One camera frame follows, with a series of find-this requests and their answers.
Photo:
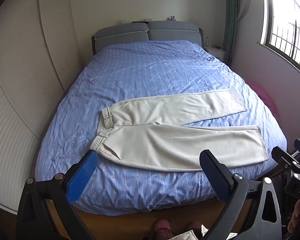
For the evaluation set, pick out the person's right hand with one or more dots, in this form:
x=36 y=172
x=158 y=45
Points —
x=295 y=218

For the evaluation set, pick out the grey padded headboard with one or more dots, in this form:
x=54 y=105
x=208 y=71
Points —
x=146 y=31

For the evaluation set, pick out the white louvered wardrobe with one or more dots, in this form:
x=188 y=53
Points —
x=39 y=61

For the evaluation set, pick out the pink toy on headboard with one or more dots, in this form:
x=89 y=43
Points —
x=171 y=18

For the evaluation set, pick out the white nightstand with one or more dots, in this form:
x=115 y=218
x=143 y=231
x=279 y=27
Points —
x=217 y=52

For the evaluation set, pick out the cream white pants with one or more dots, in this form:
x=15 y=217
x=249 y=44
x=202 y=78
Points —
x=159 y=132

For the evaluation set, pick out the barred window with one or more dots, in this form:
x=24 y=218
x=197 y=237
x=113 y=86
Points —
x=281 y=29

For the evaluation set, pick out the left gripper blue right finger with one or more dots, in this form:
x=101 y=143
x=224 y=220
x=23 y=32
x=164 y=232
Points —
x=218 y=175

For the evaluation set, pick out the pink blanket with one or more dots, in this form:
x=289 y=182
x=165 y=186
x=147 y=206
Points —
x=265 y=97

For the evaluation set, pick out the pink slippers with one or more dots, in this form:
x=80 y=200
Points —
x=164 y=230

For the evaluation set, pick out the green curtain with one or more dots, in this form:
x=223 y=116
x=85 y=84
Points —
x=231 y=20

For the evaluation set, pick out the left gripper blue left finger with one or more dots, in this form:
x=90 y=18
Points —
x=79 y=174

